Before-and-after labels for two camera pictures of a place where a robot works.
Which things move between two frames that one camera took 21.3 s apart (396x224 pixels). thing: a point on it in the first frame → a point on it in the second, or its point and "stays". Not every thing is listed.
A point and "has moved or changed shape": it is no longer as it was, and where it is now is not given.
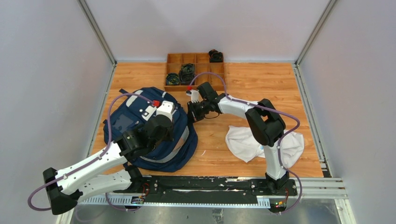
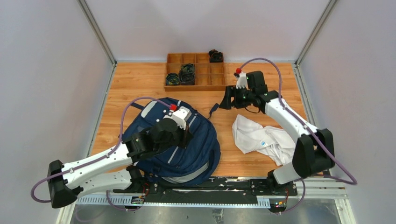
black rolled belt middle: x=187 y=73 stays
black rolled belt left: x=173 y=79 stays
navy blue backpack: x=127 y=111 has moved or changed shape
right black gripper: x=192 y=117 → x=230 y=91
